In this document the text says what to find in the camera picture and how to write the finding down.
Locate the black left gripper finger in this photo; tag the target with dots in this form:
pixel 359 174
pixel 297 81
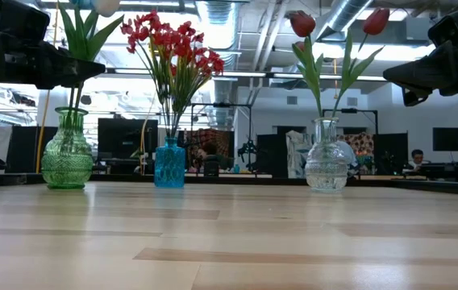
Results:
pixel 67 72

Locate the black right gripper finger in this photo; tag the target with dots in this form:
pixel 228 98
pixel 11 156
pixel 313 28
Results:
pixel 414 97
pixel 426 70

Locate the green glass vase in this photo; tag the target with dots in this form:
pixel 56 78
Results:
pixel 67 161

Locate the clear glass vase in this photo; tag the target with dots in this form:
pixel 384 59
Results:
pixel 326 169

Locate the blue glass vase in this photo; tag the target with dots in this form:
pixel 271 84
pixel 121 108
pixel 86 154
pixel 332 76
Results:
pixel 169 165

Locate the black background robot arm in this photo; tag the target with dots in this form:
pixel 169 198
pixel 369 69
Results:
pixel 248 149

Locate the black panel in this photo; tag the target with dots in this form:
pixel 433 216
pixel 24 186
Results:
pixel 271 153
pixel 390 147
pixel 27 149

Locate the person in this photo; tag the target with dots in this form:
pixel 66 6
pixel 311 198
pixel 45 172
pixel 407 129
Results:
pixel 416 155
pixel 352 159
pixel 209 151

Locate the floral patterned cloth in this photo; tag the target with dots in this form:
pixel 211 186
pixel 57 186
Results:
pixel 364 143

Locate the black desk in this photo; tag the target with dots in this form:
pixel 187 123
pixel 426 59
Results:
pixel 455 167

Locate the white blue cloth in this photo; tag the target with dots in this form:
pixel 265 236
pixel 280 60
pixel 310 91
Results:
pixel 297 153

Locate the red patterned cloth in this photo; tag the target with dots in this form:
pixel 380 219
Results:
pixel 205 137

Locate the small teal bottle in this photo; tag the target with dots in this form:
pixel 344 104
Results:
pixel 236 169

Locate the black wall monitor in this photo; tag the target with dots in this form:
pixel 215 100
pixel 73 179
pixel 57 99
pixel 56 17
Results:
pixel 450 139

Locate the black rig frame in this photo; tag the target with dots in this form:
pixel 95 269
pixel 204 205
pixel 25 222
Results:
pixel 221 104
pixel 354 110

